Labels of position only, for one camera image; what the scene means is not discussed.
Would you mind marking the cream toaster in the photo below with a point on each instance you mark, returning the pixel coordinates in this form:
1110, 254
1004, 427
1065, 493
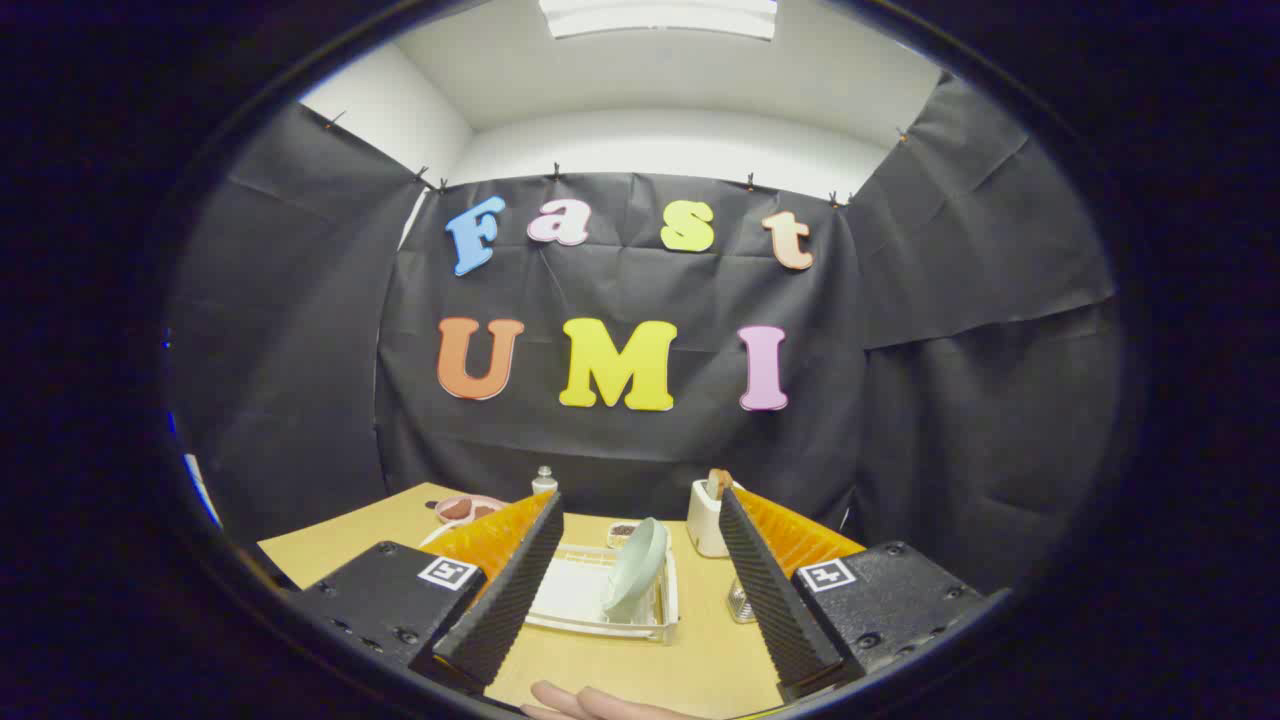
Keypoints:
704, 522

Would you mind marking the black backdrop cloth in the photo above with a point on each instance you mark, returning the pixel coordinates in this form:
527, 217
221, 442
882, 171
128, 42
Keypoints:
900, 400

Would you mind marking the pink dish with food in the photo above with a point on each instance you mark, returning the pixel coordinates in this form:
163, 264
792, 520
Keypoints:
462, 508

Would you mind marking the pale green plate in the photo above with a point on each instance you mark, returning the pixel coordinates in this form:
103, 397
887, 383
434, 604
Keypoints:
635, 570

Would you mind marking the white drip tray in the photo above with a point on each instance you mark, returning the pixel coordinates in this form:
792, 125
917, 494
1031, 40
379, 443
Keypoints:
575, 595

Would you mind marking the brown bread slice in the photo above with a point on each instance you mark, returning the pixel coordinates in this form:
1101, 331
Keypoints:
717, 483

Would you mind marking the ceiling light panel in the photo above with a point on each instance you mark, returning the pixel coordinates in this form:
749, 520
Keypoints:
660, 15

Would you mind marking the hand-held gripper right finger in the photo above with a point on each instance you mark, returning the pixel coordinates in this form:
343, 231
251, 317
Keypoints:
770, 590

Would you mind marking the white divided snack tray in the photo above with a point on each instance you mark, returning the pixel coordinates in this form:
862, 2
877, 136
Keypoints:
622, 532

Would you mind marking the green drink bottle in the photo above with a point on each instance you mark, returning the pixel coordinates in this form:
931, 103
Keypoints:
544, 482

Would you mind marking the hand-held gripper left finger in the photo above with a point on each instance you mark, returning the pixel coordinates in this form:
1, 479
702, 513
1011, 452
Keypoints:
510, 590

